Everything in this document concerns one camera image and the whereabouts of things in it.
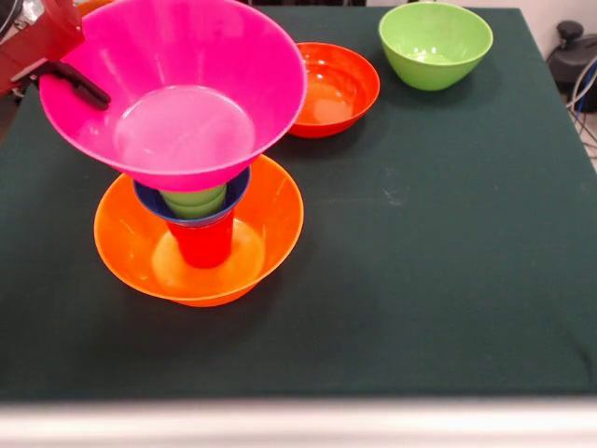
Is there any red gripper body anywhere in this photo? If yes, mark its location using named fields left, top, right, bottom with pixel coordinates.
left=0, top=0, right=87, bottom=97

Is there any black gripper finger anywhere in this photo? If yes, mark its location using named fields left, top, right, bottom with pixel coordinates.
left=38, top=60, right=112, bottom=112

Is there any large pink plastic bowl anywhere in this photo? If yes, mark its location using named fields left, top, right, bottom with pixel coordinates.
left=38, top=0, right=309, bottom=193

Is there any green plastic cup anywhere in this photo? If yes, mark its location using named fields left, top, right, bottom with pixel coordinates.
left=158, top=184, right=229, bottom=207
left=171, top=200, right=226, bottom=221

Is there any small blue plastic bowl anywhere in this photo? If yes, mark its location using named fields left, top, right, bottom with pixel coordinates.
left=132, top=167, right=252, bottom=229

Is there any red plastic cup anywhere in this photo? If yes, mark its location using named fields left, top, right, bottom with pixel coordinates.
left=165, top=214, right=234, bottom=270

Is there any large orange plastic bowl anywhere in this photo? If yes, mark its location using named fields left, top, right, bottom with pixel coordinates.
left=93, top=153, right=305, bottom=308

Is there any red-orange plastic bowl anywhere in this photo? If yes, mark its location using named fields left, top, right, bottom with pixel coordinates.
left=285, top=42, right=382, bottom=140

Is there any green plastic bowl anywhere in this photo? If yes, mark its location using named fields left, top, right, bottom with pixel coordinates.
left=378, top=2, right=494, bottom=91

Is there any dark green table cloth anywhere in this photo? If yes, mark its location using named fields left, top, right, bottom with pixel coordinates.
left=0, top=2, right=597, bottom=402

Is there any grey cable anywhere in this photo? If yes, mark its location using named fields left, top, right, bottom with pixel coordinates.
left=565, top=55, right=597, bottom=160

